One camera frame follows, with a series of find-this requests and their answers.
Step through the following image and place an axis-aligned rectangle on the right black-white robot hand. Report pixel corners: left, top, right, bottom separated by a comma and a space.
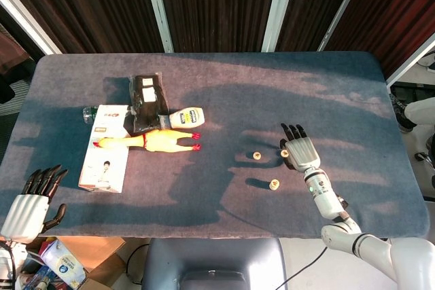
279, 122, 322, 173

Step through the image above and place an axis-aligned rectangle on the left black-white robot hand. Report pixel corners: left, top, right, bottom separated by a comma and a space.
0, 164, 69, 244

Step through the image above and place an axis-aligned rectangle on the white-blue pouch bag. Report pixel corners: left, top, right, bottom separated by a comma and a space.
39, 238, 88, 289

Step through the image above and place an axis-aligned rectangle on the blue snack packet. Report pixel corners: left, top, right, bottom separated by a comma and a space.
23, 266, 52, 290

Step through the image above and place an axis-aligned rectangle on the blue-grey table cloth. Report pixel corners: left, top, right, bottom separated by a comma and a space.
0, 52, 430, 240

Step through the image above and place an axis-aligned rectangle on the brown cardboard box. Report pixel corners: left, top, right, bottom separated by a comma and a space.
20, 235, 126, 290

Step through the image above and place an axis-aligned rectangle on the white booklet with photo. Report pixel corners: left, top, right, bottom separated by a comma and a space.
77, 104, 132, 194

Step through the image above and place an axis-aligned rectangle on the grey sneaker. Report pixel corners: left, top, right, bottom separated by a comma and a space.
390, 94, 414, 134

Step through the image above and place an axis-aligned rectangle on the black chair caster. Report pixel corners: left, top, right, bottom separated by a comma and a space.
414, 150, 435, 170

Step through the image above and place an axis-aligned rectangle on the clear green-label water bottle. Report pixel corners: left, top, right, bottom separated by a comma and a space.
82, 105, 100, 124

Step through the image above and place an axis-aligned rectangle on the white mayonnaise squeeze bottle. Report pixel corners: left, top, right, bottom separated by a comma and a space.
158, 107, 206, 130

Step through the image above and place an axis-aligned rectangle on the white trouser leg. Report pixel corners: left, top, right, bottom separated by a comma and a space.
404, 96, 435, 124

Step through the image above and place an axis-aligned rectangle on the yellow rubber chicken toy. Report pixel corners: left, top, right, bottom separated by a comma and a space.
92, 129, 202, 153

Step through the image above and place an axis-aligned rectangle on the black plastic packet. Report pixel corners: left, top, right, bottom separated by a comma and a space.
128, 72, 170, 134

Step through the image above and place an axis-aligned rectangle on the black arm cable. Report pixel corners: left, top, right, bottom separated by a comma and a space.
275, 247, 328, 290

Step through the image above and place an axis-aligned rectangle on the black floor cable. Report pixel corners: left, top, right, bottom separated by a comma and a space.
126, 244, 150, 285

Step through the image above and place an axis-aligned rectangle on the white aluminium partition post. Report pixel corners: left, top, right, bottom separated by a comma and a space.
317, 0, 370, 52
0, 0, 63, 55
261, 0, 300, 53
141, 0, 174, 54
385, 31, 435, 89

